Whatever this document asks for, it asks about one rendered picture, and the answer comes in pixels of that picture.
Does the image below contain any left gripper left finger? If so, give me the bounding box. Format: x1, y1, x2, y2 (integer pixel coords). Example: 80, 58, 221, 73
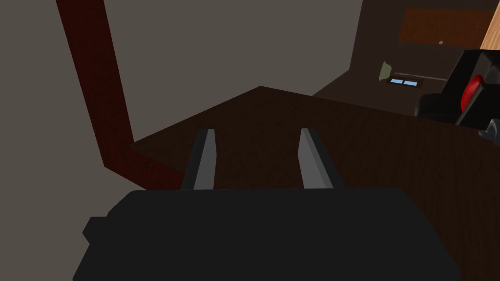
181, 128, 217, 191

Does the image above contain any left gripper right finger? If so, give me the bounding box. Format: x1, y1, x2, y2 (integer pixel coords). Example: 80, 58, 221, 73
297, 127, 344, 190

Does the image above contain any small window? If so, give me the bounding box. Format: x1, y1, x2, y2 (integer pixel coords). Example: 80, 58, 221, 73
386, 76, 423, 89

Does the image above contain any black sofa with red cushion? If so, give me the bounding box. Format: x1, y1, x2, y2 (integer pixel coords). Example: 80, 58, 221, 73
414, 49, 500, 130

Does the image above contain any brown door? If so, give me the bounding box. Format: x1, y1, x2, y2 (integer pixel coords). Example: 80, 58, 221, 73
398, 7, 497, 47

